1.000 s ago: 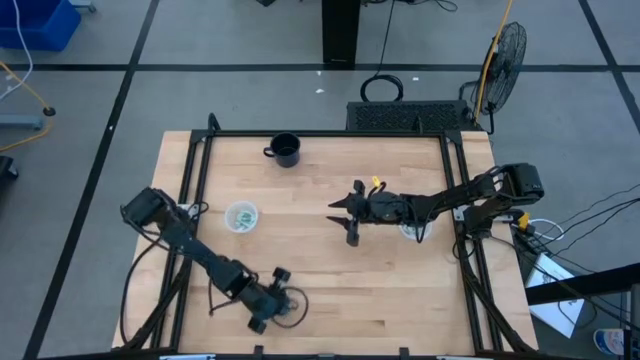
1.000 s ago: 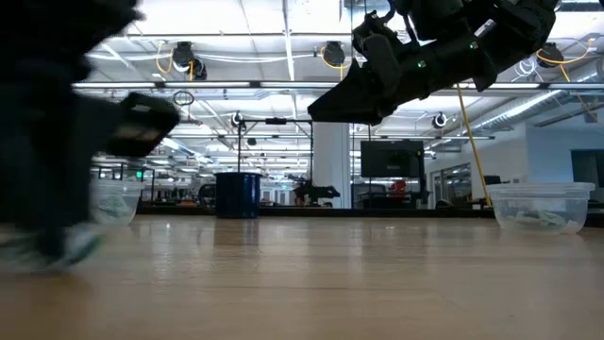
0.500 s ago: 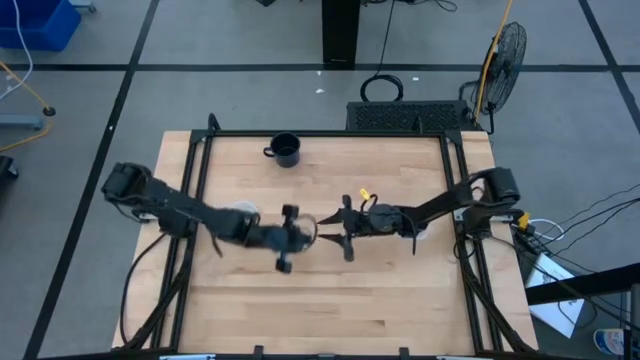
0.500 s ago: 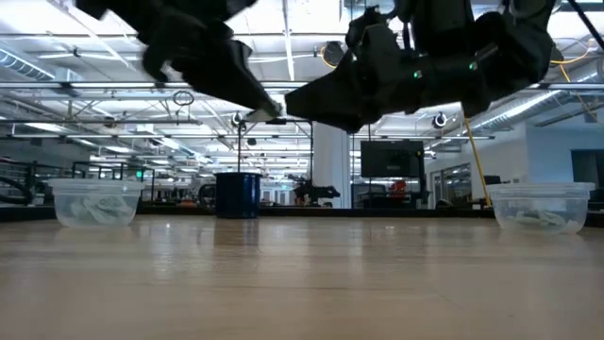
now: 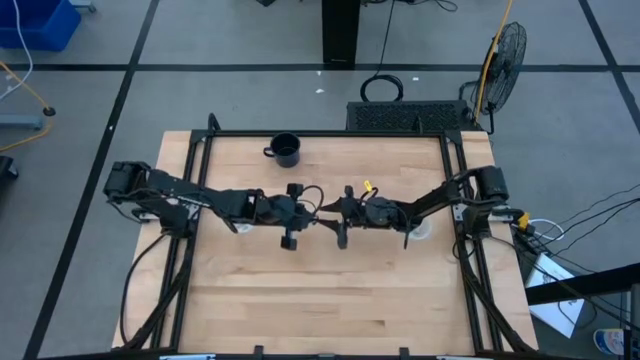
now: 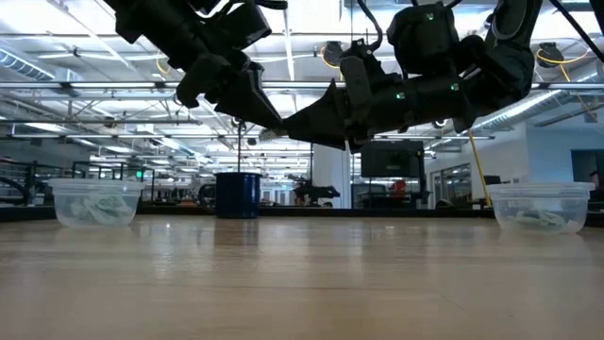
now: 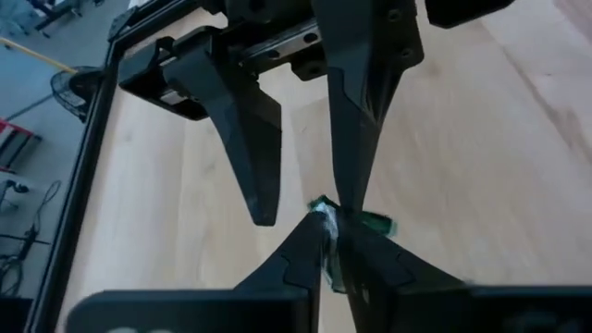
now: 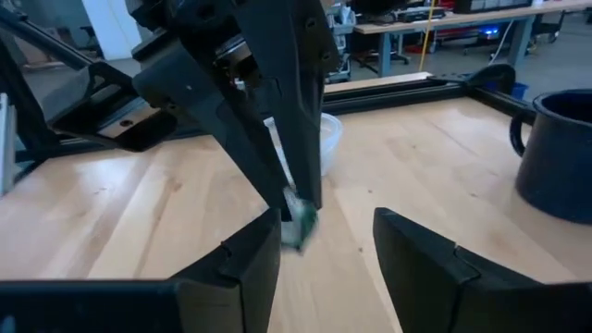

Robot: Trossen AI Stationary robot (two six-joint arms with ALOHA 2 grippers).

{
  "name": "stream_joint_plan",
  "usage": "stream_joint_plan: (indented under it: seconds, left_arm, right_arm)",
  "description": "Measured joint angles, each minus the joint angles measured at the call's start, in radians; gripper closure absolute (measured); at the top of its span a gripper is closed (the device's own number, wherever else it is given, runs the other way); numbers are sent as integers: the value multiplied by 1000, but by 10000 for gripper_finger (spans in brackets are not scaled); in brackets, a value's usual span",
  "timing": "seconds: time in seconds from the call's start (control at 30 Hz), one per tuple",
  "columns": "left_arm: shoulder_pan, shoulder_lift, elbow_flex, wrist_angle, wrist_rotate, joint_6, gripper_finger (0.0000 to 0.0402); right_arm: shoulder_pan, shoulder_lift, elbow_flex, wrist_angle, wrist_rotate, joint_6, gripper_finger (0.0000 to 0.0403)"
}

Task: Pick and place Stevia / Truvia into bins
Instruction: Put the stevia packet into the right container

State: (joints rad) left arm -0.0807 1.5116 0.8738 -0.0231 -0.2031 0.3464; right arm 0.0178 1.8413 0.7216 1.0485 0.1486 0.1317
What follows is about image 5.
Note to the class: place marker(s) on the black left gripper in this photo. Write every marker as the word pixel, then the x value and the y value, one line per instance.
pixel 286 210

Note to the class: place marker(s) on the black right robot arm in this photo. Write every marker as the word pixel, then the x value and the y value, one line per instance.
pixel 435 197

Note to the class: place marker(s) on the white round bin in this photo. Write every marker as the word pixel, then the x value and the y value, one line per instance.
pixel 244 229
pixel 423 231

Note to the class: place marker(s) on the black aluminium table frame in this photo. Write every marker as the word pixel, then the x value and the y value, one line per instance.
pixel 320 133

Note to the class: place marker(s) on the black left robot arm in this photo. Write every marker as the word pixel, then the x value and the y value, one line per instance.
pixel 165 184

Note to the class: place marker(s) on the black metal mug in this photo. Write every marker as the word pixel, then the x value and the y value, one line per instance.
pixel 286 159

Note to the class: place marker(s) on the round white blue container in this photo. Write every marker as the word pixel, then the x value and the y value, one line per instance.
pixel 607 342

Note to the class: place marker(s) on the blue plastic bin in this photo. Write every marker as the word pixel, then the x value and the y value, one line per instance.
pixel 40 25

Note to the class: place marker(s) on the black floor fan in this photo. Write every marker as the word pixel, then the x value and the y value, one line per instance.
pixel 505 65

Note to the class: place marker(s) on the black computer case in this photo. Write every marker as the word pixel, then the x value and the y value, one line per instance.
pixel 405 116

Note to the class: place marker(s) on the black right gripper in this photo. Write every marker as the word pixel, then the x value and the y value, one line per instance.
pixel 379 212

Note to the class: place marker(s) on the black upright column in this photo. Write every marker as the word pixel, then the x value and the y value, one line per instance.
pixel 341 30

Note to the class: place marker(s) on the small yellow tag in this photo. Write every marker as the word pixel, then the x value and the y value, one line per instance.
pixel 368 186

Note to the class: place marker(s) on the white paper box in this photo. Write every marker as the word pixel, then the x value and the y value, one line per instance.
pixel 550 275

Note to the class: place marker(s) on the black metal bar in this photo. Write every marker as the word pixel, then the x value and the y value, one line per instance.
pixel 590 283

